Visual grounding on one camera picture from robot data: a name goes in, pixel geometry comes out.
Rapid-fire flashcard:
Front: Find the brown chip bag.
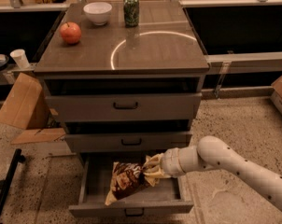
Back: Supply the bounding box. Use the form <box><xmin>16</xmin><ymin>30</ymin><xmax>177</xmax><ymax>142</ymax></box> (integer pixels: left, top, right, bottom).
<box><xmin>105</xmin><ymin>161</ymin><xmax>149</xmax><ymax>205</ymax></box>

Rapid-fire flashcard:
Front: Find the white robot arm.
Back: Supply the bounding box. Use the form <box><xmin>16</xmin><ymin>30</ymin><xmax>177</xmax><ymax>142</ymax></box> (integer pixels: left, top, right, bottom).
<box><xmin>143</xmin><ymin>136</ymin><xmax>282</xmax><ymax>212</ymax></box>

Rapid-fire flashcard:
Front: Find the bottom grey drawer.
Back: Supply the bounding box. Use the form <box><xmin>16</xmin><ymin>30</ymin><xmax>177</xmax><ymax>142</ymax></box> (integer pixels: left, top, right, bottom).
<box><xmin>69</xmin><ymin>151</ymin><xmax>193</xmax><ymax>217</ymax></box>

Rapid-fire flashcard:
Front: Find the grey drawer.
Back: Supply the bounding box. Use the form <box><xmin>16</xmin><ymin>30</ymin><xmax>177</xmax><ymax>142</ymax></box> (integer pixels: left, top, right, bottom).
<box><xmin>69</xmin><ymin>151</ymin><xmax>193</xmax><ymax>217</ymax></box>
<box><xmin>65</xmin><ymin>132</ymin><xmax>191</xmax><ymax>153</ymax></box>
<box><xmin>46</xmin><ymin>93</ymin><xmax>202</xmax><ymax>122</ymax></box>

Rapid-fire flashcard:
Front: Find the top grey drawer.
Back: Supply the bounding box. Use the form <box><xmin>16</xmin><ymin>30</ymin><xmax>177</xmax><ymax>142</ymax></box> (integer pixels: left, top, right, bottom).
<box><xmin>46</xmin><ymin>93</ymin><xmax>202</xmax><ymax>122</ymax></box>

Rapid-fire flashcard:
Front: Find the middle grey drawer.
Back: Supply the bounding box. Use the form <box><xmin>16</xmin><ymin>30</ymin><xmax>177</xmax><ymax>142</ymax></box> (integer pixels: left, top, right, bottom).
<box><xmin>65</xmin><ymin>132</ymin><xmax>191</xmax><ymax>153</ymax></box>

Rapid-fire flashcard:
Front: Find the grey drawer cabinet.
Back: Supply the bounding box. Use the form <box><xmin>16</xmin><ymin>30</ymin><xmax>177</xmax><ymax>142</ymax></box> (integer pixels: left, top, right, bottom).
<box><xmin>34</xmin><ymin>1</ymin><xmax>210</xmax><ymax>123</ymax></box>

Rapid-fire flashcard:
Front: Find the flat cardboard flap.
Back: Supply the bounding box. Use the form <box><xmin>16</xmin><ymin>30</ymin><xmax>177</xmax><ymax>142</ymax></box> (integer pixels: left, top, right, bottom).
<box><xmin>11</xmin><ymin>128</ymin><xmax>65</xmax><ymax>145</ymax></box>

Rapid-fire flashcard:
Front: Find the brown cardboard box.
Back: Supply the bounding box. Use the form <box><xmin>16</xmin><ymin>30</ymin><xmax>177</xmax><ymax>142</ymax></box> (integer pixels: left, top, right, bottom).
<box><xmin>0</xmin><ymin>73</ymin><xmax>49</xmax><ymax>130</ymax></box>

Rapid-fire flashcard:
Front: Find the black metal bar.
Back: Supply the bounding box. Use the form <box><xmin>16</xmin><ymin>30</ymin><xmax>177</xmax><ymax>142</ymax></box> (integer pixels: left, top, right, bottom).
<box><xmin>0</xmin><ymin>148</ymin><xmax>25</xmax><ymax>216</ymax></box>

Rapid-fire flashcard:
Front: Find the red apple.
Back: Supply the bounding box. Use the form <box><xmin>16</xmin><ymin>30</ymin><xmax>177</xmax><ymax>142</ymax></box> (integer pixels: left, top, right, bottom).
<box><xmin>59</xmin><ymin>22</ymin><xmax>81</xmax><ymax>45</ymax></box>

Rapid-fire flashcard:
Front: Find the white bowl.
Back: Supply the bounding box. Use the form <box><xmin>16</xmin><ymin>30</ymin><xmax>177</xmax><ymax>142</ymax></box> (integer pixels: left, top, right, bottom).
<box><xmin>83</xmin><ymin>2</ymin><xmax>112</xmax><ymax>25</ymax></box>

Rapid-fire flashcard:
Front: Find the green soda can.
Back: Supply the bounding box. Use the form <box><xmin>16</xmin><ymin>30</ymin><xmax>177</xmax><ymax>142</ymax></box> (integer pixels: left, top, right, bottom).
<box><xmin>123</xmin><ymin>0</ymin><xmax>139</xmax><ymax>27</ymax></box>

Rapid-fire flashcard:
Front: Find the white paper cup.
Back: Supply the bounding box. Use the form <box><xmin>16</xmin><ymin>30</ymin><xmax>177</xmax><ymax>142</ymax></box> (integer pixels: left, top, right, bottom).
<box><xmin>10</xmin><ymin>49</ymin><xmax>30</xmax><ymax>69</ymax></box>

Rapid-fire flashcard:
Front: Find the clear plastic bracket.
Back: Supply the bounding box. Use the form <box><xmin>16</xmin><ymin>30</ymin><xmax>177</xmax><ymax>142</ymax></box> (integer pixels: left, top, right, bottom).
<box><xmin>214</xmin><ymin>61</ymin><xmax>232</xmax><ymax>98</ymax></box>

